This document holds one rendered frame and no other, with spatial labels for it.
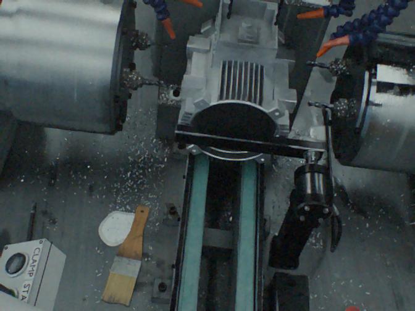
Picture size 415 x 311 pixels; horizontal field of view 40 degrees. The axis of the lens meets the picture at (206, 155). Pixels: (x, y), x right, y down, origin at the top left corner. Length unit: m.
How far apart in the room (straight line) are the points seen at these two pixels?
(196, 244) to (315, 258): 0.27
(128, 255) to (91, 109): 0.29
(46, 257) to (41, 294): 0.05
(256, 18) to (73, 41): 0.33
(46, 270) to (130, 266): 0.31
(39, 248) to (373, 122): 0.55
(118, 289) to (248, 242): 0.25
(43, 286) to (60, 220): 0.37
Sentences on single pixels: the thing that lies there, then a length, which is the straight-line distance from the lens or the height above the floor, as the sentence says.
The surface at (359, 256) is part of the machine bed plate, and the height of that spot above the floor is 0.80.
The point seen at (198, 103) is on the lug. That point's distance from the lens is 0.94.
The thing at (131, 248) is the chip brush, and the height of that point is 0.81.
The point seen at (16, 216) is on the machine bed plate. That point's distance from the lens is 1.15.
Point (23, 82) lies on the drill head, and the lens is 0.96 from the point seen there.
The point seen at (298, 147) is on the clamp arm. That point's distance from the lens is 0.98.
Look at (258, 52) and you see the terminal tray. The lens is 0.96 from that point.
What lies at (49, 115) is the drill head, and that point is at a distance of 0.99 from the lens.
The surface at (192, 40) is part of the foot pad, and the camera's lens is 1.05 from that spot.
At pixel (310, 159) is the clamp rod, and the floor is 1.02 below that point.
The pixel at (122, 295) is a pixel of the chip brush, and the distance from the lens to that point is 1.05.
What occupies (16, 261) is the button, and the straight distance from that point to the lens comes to 0.79.
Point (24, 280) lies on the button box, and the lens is 0.78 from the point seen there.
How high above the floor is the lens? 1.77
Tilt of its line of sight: 52 degrees down
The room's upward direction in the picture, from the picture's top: 10 degrees clockwise
